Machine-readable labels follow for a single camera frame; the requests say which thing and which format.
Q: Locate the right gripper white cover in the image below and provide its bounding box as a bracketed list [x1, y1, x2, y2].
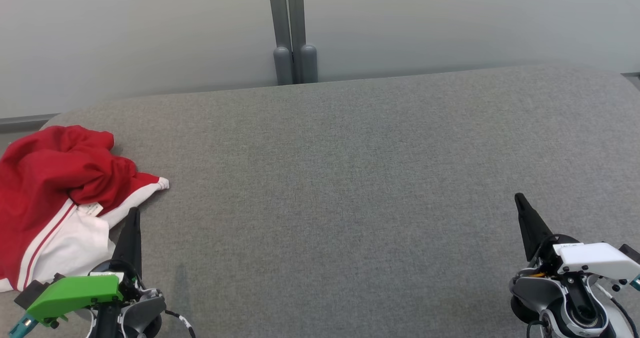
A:
[514, 192, 640, 281]

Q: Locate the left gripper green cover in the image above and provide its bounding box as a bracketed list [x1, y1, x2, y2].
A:
[26, 206, 147, 328]

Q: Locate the red garment with white hem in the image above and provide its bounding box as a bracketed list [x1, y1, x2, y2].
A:
[0, 124, 170, 229]

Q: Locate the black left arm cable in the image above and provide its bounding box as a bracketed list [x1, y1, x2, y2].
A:
[164, 309, 197, 338]

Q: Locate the teal left camera connector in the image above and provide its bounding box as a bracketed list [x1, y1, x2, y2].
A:
[7, 312, 40, 338]

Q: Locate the grey partition post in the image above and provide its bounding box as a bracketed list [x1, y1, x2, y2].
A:
[286, 0, 319, 85]
[266, 0, 294, 86]

